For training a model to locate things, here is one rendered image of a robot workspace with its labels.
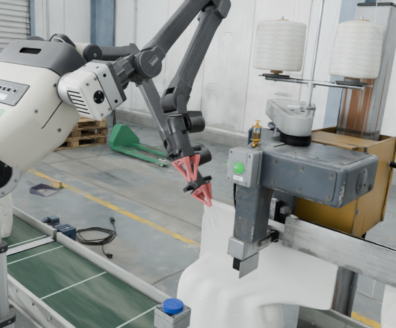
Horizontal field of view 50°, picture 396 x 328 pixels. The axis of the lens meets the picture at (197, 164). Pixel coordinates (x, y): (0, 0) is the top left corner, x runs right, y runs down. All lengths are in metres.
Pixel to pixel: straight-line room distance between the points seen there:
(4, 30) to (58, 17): 1.20
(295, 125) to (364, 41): 0.30
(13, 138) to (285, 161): 0.74
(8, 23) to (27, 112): 7.75
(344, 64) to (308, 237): 0.51
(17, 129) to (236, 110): 6.44
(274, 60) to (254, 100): 5.90
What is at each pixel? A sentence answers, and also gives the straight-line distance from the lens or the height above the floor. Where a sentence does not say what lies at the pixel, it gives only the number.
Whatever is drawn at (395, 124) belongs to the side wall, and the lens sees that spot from 6.36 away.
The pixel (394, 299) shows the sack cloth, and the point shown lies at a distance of 1.26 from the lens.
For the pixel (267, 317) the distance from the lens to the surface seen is 1.42.
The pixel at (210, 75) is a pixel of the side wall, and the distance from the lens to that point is 7.86.
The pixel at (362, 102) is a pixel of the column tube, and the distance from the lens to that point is 1.51.
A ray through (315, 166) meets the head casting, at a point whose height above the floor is 1.32.
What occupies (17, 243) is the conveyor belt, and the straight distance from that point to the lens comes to 2.81.
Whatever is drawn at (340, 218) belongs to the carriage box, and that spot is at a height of 1.11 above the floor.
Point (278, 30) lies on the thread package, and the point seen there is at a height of 1.65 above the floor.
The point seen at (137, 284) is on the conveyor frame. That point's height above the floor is 0.40.
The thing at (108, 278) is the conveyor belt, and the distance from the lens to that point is 2.36.
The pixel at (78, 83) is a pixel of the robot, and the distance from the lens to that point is 1.12.
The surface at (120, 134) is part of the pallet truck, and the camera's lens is 6.75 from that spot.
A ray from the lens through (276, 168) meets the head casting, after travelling 1.10.
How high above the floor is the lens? 1.56
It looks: 15 degrees down
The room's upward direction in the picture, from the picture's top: 4 degrees clockwise
